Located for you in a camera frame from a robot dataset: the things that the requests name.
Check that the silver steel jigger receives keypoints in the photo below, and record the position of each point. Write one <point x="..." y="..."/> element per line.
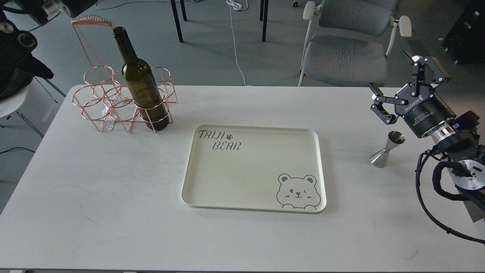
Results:
<point x="380" y="158"/>

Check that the copper wire bottle rack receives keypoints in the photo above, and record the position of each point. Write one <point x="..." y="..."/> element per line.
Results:
<point x="105" y="99"/>

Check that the white chair with black garment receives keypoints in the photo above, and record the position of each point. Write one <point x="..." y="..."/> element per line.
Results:
<point x="13" y="104"/>

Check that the black cabinet on casters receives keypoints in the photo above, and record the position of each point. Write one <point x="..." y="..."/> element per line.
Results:
<point x="466" y="39"/>

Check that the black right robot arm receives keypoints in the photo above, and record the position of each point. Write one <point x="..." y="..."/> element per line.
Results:
<point x="462" y="177"/>

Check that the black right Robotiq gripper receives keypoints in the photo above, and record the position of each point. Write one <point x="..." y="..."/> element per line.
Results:
<point x="424" y="110"/>

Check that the cream bear serving tray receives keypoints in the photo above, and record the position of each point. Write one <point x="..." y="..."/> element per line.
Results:
<point x="255" y="168"/>

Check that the grey office chair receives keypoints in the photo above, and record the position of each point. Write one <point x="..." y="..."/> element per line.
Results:
<point x="344" y="61"/>

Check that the dark green wine bottle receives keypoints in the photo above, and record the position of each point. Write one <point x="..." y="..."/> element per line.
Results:
<point x="141" y="83"/>

